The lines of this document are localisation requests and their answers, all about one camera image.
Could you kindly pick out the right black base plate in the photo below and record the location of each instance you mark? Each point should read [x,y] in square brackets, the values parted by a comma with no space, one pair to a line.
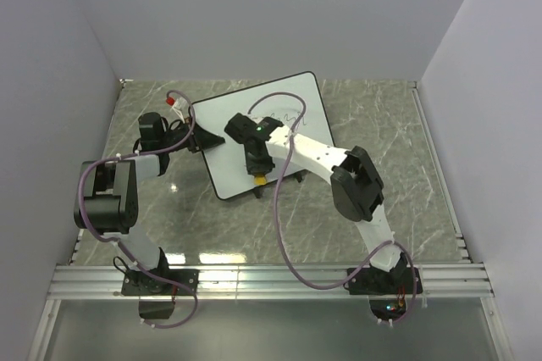
[370,281]

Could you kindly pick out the white whiteboard black frame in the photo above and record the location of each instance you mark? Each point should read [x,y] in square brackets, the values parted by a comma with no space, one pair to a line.
[273,112]

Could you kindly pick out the aluminium mounting rail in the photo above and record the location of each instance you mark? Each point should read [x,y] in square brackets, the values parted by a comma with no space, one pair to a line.
[261,282]

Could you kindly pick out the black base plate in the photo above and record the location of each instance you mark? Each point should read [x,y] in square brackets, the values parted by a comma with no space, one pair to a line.
[137,284]
[370,281]

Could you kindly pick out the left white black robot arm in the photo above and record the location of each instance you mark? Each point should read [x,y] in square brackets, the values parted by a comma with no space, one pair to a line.
[109,196]

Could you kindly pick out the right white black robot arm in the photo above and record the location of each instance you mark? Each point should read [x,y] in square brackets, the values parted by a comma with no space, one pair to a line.
[356,186]

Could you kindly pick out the yellow black sponge eraser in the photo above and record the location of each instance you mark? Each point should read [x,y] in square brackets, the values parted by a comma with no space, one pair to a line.
[260,180]

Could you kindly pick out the right side aluminium rail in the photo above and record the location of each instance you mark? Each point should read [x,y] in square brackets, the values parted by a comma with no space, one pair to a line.
[460,240]

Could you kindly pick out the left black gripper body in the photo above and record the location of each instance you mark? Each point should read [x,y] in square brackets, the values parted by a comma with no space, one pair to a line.
[174,137]

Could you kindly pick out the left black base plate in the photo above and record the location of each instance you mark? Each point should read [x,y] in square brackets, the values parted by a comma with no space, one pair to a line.
[137,284]

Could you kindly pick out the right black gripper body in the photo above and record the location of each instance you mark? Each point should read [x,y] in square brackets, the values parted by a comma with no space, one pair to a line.
[260,165]

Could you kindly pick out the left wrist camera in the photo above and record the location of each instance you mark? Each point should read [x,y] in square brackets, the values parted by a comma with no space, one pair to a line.
[178,105]

